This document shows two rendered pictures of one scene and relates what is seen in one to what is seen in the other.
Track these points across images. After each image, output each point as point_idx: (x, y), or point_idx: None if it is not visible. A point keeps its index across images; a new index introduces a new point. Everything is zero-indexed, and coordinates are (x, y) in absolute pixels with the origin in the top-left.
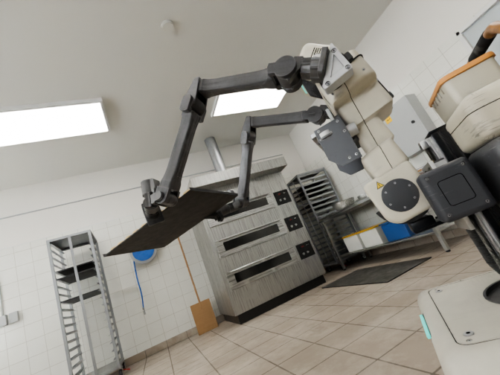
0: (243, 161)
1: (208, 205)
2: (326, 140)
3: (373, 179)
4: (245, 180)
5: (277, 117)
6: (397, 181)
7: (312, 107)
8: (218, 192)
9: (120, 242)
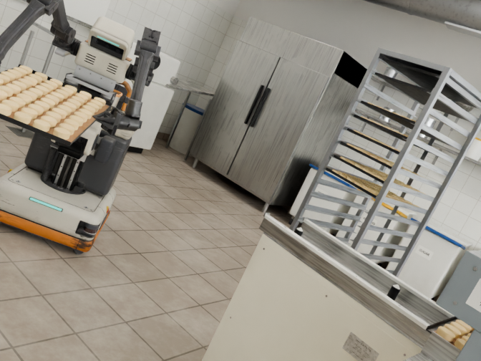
0: (28, 24)
1: None
2: (111, 102)
3: (96, 130)
4: (13, 44)
5: (64, 11)
6: (98, 135)
7: (75, 31)
8: (64, 85)
9: (74, 129)
